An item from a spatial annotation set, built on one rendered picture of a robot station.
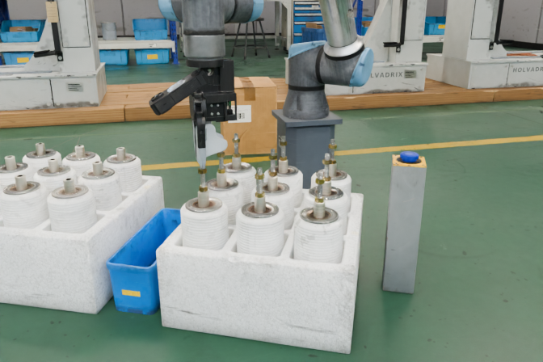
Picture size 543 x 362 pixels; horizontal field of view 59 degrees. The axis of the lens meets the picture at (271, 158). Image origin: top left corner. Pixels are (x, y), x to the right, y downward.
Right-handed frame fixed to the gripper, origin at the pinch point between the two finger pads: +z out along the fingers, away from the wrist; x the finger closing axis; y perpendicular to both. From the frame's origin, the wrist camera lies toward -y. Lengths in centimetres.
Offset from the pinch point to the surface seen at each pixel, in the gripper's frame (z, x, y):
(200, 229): 12.5, -4.5, -0.9
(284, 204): 11.6, 0.1, 17.7
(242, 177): 10.4, 16.0, 12.2
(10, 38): 5, 467, -131
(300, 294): 22.5, -17.0, 15.7
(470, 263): 35, 1, 69
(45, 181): 10.4, 26.3, -33.3
